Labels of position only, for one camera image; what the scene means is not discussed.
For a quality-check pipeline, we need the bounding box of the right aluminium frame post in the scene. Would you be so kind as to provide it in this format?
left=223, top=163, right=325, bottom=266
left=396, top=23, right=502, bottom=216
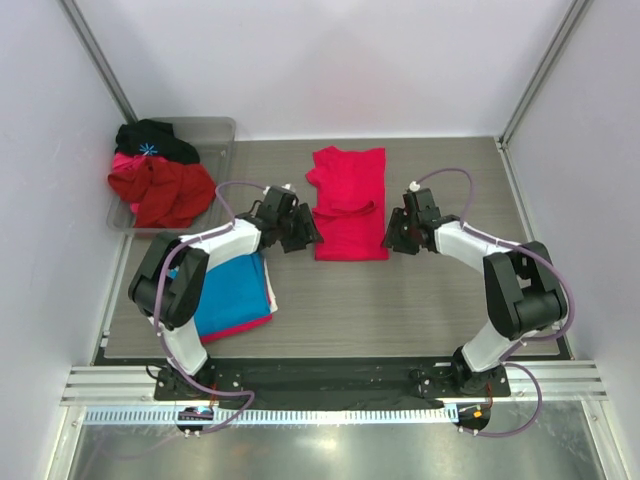
left=497, top=0, right=593, bottom=150

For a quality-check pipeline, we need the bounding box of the grey plastic bin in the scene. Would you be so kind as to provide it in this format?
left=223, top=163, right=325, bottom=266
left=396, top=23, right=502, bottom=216
left=106, top=116, right=236, bottom=238

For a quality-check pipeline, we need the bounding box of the crimson pink t-shirt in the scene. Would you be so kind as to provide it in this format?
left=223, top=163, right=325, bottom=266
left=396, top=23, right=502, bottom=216
left=306, top=146, right=389, bottom=262

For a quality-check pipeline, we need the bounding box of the black t-shirt with blue print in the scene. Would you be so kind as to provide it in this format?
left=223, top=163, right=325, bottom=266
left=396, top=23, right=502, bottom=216
left=115, top=119, right=200, bottom=165

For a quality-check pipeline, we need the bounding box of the dark red t-shirt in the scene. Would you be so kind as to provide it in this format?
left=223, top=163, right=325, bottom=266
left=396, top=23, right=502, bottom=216
left=107, top=156, right=216, bottom=229

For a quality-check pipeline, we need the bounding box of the left aluminium frame post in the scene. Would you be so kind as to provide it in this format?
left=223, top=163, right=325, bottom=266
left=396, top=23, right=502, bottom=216
left=58, top=0, right=138, bottom=123

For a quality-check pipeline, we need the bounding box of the aluminium front rail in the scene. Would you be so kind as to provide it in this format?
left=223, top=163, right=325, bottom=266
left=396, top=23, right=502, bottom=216
left=61, top=361, right=605, bottom=411

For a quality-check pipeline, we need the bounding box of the aluminium frame post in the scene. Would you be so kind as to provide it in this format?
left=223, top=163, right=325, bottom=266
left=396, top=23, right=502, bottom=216
left=497, top=0, right=593, bottom=150
left=58, top=0, right=138, bottom=123

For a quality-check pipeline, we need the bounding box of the pink t-shirt in bin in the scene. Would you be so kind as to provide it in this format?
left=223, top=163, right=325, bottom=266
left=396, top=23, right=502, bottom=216
left=107, top=153, right=152, bottom=215

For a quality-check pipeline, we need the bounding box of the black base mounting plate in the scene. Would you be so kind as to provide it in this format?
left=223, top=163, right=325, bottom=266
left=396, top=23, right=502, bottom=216
left=153, top=357, right=511, bottom=409

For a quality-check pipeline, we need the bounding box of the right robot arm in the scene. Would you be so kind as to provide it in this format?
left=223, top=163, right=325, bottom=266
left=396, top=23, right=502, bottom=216
left=383, top=184, right=569, bottom=396

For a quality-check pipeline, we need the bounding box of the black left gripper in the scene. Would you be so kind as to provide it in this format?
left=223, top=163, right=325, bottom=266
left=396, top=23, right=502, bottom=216
left=276, top=203, right=323, bottom=252

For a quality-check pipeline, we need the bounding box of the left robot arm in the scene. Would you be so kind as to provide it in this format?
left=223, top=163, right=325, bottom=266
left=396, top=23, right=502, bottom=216
left=128, top=185, right=324, bottom=399

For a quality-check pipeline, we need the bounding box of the slotted white cable duct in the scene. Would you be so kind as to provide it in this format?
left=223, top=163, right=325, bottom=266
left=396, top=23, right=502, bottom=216
left=83, top=404, right=458, bottom=427

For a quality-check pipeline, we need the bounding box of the folded blue t-shirt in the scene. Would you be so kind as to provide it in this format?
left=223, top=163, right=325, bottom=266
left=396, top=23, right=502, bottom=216
left=169, top=253, right=274, bottom=339

